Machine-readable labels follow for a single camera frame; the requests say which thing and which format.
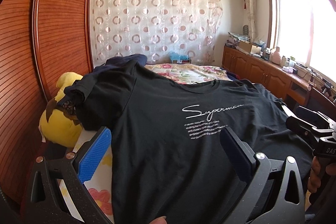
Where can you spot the yellow plush toy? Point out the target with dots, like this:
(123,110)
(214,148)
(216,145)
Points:
(56,123)

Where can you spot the window with wooden frame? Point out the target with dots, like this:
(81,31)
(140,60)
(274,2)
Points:
(304,30)

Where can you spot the white strawberry flower bedsheet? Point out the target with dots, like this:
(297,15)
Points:
(99,188)

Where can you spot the floral rose bed blanket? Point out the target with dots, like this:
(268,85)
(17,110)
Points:
(189,73)

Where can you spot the wooden louvered wardrobe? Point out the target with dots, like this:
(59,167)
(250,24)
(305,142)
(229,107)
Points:
(40,40)

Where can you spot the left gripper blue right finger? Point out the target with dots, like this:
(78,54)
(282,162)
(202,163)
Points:
(239,153)

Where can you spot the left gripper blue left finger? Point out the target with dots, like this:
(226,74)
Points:
(91,154)

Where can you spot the stack of papers on cabinet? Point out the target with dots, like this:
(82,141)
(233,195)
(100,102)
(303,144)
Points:
(234,39)

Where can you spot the navy blue folded garment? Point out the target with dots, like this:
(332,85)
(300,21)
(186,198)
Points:
(119,61)

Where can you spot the wooden sideboard cabinet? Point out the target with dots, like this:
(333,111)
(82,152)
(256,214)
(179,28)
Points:
(291,88)

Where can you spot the person's right hand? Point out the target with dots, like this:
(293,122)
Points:
(316,173)

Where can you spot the person's left hand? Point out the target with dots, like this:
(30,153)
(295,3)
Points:
(159,220)

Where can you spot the pink circle patterned curtain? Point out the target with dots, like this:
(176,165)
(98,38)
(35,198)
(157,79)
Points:
(155,28)

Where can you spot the blue tissue pack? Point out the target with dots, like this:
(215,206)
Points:
(176,58)

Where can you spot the black Superman t-shirt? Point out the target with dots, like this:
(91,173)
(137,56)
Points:
(167,156)

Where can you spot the pink white thermos jug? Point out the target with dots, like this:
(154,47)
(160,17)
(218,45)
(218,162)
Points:
(275,56)

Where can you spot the cardboard box on cabinet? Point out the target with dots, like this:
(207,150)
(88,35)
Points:
(249,47)

